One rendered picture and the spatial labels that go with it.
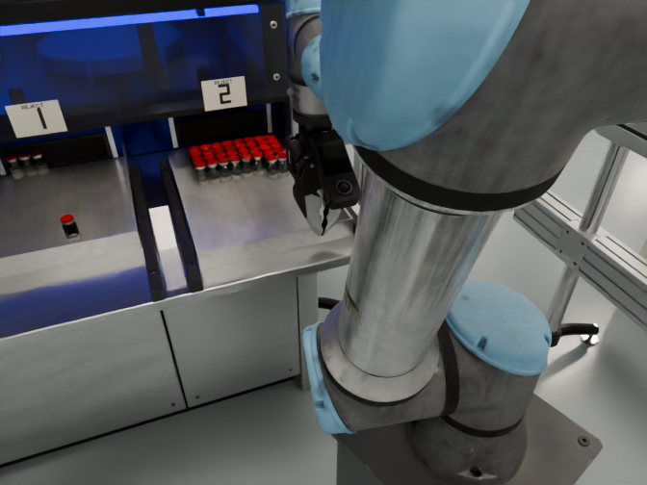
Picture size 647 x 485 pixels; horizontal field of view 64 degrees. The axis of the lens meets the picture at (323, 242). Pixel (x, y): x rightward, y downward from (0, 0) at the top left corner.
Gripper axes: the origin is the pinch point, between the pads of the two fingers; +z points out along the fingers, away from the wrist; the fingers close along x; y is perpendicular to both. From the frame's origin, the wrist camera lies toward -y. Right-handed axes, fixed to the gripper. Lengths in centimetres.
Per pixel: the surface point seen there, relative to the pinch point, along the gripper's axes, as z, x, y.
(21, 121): -10, 44, 37
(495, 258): 91, -107, 73
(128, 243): 2.2, 29.8, 10.8
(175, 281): 3.3, 23.9, 0.1
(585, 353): 92, -105, 17
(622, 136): 5, -82, 17
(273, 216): 3.3, 5.0, 11.8
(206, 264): 2.5, 18.9, 1.5
